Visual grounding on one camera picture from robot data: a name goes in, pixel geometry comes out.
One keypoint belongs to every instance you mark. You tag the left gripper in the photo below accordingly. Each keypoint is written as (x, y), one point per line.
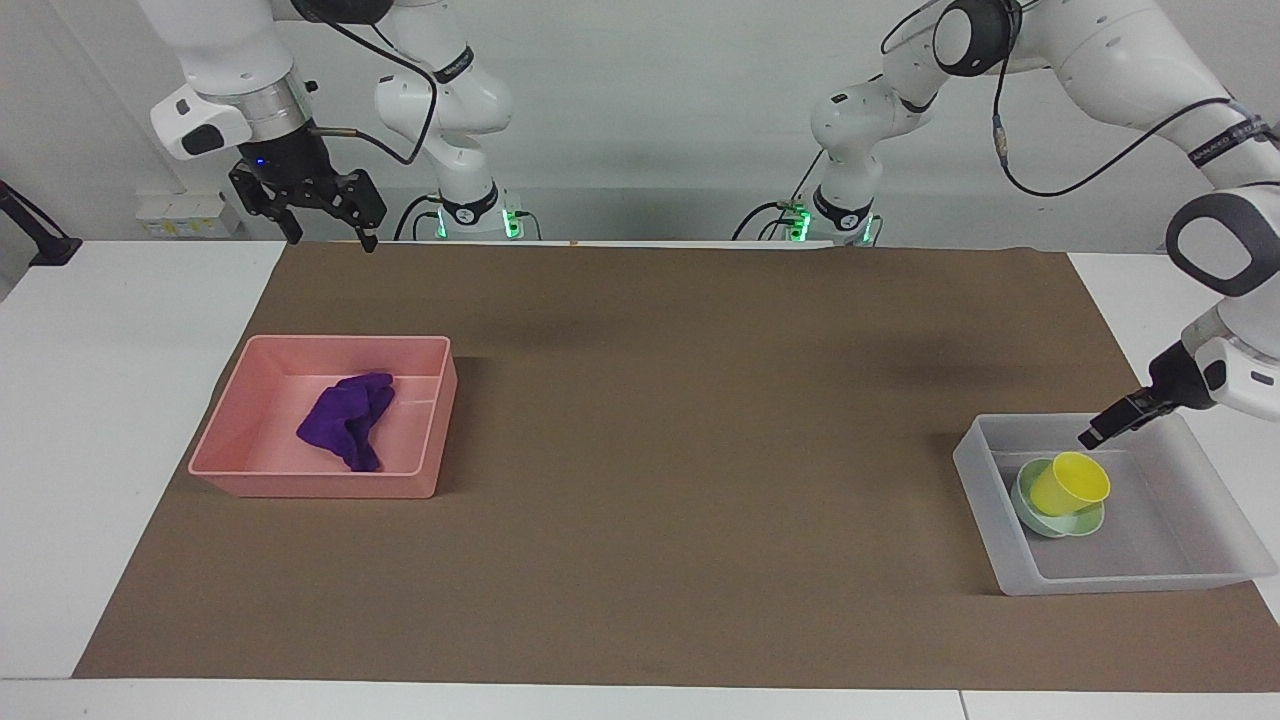
(1180, 380)

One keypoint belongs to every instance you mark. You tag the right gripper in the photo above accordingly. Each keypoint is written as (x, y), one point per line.
(290, 158)

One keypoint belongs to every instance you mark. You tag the pink plastic box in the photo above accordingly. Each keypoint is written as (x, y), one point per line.
(250, 440)

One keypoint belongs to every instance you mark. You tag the translucent white plastic box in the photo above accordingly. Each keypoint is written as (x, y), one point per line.
(1160, 530)

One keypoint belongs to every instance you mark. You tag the light green bowl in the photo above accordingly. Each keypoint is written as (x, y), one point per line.
(1040, 522)

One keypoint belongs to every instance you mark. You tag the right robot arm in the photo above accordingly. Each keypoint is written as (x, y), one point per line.
(445, 95)

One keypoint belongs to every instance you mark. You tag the black stand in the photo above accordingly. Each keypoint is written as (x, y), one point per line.
(45, 240)

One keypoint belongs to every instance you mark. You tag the purple cloth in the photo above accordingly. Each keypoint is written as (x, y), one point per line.
(345, 420)

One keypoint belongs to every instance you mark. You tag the yellow plastic cup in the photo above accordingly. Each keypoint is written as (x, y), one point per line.
(1068, 485)

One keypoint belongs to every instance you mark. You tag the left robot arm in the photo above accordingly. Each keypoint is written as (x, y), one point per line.
(1110, 60)

